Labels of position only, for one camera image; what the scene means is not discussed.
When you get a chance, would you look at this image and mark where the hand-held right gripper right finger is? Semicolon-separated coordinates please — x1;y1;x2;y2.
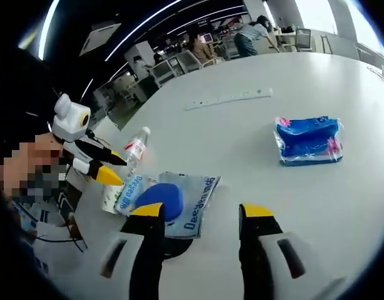
238;202;346;300

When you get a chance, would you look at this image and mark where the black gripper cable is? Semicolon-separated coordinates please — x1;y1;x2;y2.
31;187;89;253

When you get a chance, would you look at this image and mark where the blue tissue pack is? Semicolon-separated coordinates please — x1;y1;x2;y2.
273;114;345;167

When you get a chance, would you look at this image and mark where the clear plastic water bottle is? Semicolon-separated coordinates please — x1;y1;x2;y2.
122;126;151;179

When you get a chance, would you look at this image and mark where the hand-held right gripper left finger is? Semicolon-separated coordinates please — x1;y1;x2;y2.
99;202;166;300

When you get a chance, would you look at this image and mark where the ceiling air conditioner panel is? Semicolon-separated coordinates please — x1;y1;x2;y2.
79;21;123;57

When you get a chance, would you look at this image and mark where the blue sponge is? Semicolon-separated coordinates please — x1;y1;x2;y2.
115;171;222;240

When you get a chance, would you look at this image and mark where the white paper cup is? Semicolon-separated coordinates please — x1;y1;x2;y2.
101;183;124;215

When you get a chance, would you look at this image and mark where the white power strip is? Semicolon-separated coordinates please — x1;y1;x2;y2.
184;87;273;111

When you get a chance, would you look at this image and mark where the grey office chair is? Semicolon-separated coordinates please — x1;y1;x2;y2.
295;27;313;53

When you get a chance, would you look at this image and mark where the person's white shirt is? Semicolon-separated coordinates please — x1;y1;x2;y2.
29;215;83;276

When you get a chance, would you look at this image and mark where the white office chair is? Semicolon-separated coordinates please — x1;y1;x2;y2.
176;49;203;73
149;59;178;88

